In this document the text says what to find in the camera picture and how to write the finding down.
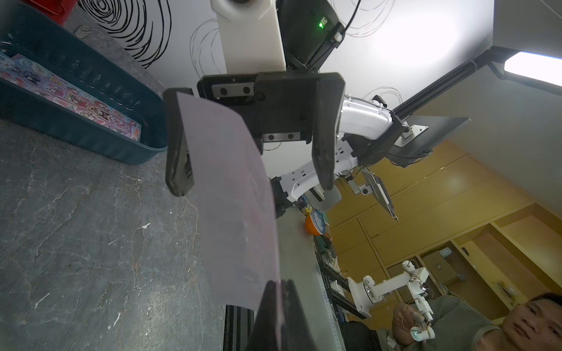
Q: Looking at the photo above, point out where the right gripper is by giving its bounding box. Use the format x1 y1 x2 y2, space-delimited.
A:
162 72 345 197

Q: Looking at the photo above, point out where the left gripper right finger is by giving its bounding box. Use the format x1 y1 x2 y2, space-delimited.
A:
282 280 318 351

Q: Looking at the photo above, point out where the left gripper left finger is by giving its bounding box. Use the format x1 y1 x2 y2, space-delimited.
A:
245 280 285 351

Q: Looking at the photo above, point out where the dark teal storage box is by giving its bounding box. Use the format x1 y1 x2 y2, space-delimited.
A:
1 1 168 165

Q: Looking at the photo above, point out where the blue glitter sticker sheet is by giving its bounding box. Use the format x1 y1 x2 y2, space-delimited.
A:
1 54 142 141

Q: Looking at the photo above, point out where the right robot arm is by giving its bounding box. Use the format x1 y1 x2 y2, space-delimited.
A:
162 1 406 216

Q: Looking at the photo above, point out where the wooden shelving unit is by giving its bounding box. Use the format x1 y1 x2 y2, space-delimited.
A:
327 142 561 322

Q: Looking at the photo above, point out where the red cup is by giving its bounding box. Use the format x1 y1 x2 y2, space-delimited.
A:
23 0 78 26

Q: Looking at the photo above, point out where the person in grey shirt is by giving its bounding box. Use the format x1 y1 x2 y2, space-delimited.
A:
389 292 561 350

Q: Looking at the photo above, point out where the ceiling light panel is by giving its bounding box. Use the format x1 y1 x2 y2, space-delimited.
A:
503 51 561 88

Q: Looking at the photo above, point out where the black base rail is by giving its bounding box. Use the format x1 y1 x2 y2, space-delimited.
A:
222 237 365 350

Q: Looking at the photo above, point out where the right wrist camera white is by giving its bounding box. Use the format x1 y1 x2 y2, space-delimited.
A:
211 0 286 75

